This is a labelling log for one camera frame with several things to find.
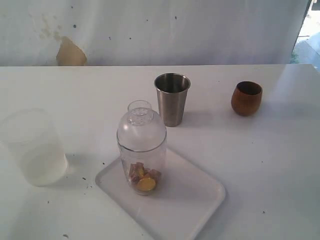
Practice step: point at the clear shaker lid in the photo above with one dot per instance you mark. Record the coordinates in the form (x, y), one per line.
(141, 129)

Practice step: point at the stainless steel cup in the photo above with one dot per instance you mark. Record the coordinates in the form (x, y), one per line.
(172, 90)

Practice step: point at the clear shaker cup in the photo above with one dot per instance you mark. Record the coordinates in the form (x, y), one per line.
(155, 159)

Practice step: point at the chocolate pieces and gold coins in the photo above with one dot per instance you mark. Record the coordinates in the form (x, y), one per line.
(142, 179)

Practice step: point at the brown wooden cup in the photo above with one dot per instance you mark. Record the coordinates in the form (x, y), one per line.
(246, 98)

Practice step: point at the translucent plastic container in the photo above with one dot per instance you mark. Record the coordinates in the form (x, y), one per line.
(33, 142)

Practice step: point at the white plastic tray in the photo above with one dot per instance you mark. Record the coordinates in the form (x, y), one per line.
(178, 210)

